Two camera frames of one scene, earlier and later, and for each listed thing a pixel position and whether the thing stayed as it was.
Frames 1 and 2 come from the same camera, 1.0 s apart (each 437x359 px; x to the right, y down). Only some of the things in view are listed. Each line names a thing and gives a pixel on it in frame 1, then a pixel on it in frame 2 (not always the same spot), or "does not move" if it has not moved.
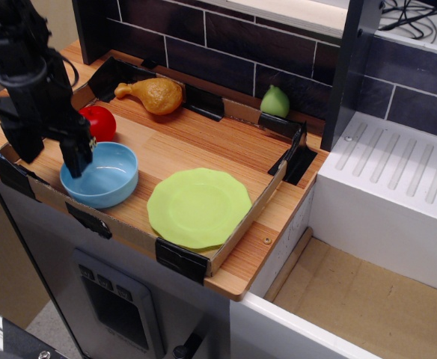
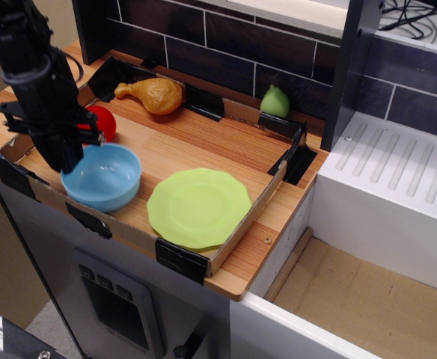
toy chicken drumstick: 159,96 does not move
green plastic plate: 200,208 does not move
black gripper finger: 28,147 to 52,149
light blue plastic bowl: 110,178 does not move
